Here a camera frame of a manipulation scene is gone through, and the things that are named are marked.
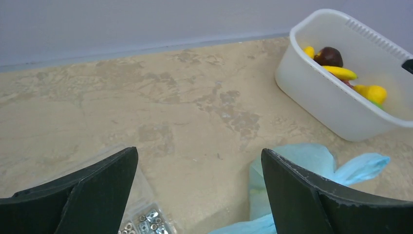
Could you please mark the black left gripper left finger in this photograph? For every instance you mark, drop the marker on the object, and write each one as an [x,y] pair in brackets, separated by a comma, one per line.
[88,201]

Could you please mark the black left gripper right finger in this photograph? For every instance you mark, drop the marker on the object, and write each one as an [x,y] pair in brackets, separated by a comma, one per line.
[303,202]

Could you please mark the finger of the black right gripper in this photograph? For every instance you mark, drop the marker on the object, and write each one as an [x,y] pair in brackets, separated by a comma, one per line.
[408,66]

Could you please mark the light blue plastic bag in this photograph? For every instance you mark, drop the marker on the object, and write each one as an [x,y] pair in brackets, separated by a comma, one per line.
[313,157]

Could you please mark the yellow fake lemon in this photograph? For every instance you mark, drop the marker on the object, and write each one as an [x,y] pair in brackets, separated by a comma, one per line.
[373,93]

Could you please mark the light green fake lime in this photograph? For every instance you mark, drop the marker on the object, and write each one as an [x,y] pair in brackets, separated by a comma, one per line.
[377,104]

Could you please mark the yellow fake banana in basket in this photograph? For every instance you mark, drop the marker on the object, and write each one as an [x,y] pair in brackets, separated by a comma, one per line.
[341,73]

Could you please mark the dark maroon fake fruit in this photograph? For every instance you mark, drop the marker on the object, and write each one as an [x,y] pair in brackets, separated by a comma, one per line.
[329,56]

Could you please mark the white plastic basket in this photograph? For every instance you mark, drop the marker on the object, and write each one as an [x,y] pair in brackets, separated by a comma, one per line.
[376,61]

